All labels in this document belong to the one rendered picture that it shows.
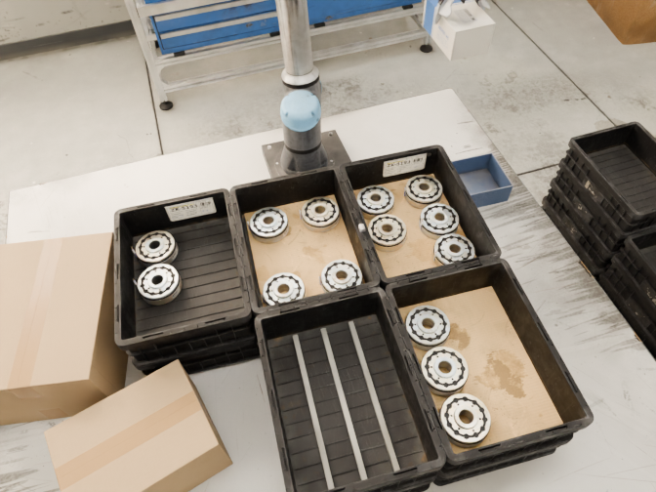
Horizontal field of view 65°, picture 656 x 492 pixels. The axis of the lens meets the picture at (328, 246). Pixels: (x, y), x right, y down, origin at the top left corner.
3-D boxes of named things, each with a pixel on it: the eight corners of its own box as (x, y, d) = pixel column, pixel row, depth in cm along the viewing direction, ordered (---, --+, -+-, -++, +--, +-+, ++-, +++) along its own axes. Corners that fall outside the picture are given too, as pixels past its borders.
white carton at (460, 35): (421, 24, 157) (425, -5, 150) (457, 17, 159) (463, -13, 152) (450, 61, 146) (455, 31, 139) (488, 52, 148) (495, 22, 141)
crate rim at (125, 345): (116, 216, 135) (113, 210, 133) (229, 192, 139) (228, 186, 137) (118, 352, 112) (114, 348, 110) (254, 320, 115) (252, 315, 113)
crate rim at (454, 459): (382, 290, 119) (383, 284, 117) (502, 262, 123) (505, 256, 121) (447, 468, 96) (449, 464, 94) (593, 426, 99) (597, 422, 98)
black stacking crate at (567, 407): (381, 310, 127) (383, 286, 117) (492, 283, 130) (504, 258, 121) (440, 477, 104) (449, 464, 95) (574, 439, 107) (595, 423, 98)
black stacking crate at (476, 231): (339, 193, 150) (338, 166, 141) (434, 174, 153) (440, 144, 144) (380, 309, 127) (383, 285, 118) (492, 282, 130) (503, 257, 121)
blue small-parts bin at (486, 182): (447, 214, 158) (451, 199, 152) (430, 180, 167) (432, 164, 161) (508, 200, 161) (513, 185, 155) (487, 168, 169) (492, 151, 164)
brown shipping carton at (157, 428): (194, 385, 128) (178, 358, 116) (233, 464, 117) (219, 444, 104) (76, 452, 120) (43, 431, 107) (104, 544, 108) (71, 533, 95)
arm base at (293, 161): (275, 153, 170) (272, 129, 162) (319, 143, 173) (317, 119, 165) (288, 184, 160) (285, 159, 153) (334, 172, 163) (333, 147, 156)
